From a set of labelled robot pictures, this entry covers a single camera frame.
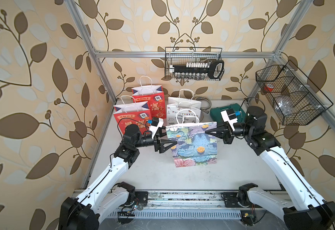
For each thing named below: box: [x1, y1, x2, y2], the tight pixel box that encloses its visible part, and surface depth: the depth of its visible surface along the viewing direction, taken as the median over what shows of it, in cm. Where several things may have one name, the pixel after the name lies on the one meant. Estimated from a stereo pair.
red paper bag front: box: [113, 101, 152, 135], surface depth 84 cm
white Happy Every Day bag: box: [166, 88, 202, 127], surface depth 86 cm
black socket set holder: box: [169, 59, 225, 81], surface depth 86 cm
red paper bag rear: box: [131, 85, 167, 119], surface depth 95 cm
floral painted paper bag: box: [166, 122, 218, 168], surface depth 64 cm
